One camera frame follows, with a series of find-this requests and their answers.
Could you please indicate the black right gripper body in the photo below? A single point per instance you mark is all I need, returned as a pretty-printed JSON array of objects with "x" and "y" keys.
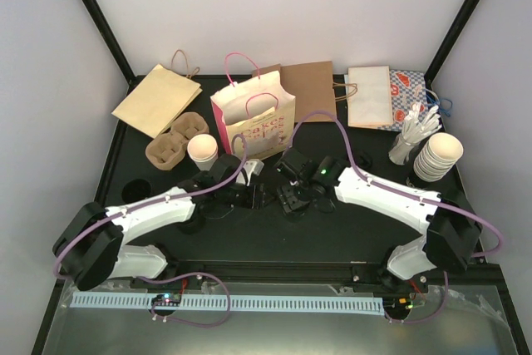
[{"x": 297, "y": 200}]

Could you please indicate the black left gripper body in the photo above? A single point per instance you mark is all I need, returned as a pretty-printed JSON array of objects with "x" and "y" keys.
[{"x": 226, "y": 195}]

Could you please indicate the cake print paper bag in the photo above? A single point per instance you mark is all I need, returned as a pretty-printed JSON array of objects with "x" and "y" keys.
[{"x": 254, "y": 117}]

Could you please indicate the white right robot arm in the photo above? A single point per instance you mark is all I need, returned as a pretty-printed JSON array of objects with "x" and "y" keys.
[{"x": 446, "y": 239}]

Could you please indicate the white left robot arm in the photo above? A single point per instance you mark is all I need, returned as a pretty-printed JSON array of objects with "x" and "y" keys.
[{"x": 98, "y": 244}]

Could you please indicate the white paper coffee cup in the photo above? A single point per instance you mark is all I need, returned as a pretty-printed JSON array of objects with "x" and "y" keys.
[{"x": 203, "y": 151}]

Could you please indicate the black cup lid stack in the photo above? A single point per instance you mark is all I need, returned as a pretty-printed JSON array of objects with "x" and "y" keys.
[{"x": 361, "y": 160}]

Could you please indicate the brown pulp cup carrier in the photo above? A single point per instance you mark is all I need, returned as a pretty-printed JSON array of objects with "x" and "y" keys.
[{"x": 168, "y": 149}]

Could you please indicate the stack of black lids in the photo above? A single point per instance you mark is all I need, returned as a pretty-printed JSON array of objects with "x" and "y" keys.
[{"x": 136, "y": 190}]

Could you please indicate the brown kraft paper bag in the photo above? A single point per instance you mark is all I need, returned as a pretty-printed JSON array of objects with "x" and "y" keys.
[{"x": 310, "y": 83}]

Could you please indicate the white paper bag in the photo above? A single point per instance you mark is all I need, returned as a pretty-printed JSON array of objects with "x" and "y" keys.
[{"x": 369, "y": 97}]

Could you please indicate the white plastic cutlery bunch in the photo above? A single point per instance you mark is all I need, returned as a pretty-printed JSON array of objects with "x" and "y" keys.
[{"x": 414, "y": 130}]

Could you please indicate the red blue patterned bag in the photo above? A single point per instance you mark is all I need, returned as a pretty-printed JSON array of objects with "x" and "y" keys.
[{"x": 408, "y": 88}]

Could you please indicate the stack of paper cups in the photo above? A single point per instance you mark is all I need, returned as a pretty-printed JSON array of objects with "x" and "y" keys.
[{"x": 437, "y": 157}]

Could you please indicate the tan paper bag with handles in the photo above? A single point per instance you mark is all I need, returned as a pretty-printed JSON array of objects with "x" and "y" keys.
[{"x": 158, "y": 100}]

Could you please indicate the white perforated front rail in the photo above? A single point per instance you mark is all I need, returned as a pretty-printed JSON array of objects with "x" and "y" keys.
[{"x": 234, "y": 303}]

